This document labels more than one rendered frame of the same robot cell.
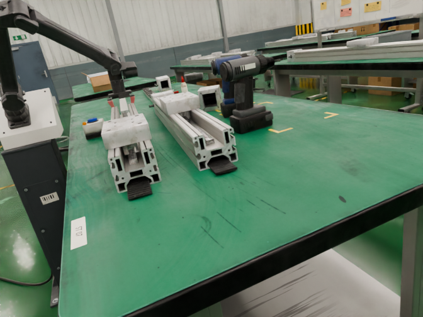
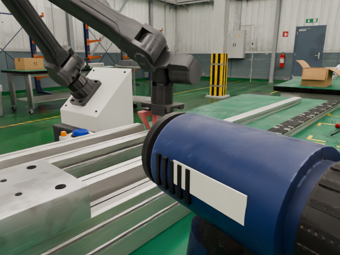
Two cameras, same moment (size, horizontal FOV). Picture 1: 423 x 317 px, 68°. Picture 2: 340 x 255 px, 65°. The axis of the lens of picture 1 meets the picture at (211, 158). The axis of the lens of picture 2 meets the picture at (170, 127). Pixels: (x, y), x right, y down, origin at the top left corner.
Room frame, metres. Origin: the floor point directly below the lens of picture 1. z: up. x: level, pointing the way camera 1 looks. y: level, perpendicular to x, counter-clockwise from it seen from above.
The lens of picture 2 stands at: (1.10, -0.22, 1.04)
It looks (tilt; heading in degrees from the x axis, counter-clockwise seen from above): 15 degrees down; 55
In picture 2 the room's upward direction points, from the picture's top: straight up
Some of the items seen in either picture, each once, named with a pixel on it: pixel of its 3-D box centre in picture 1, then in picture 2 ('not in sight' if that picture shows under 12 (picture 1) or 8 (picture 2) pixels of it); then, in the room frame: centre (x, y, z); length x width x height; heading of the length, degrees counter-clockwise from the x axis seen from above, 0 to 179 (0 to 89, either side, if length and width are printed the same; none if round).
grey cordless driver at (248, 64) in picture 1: (255, 92); not in sight; (0.99, -0.17, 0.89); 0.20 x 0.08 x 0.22; 109
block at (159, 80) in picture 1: (162, 84); not in sight; (2.46, 0.27, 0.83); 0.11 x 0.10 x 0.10; 104
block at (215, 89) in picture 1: (208, 99); not in sight; (1.41, -0.03, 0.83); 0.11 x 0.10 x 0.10; 82
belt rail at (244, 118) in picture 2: (123, 102); (261, 112); (2.10, 0.50, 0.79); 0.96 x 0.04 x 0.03; 13
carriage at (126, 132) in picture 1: (127, 134); not in sight; (0.80, 0.20, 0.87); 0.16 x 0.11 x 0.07; 13
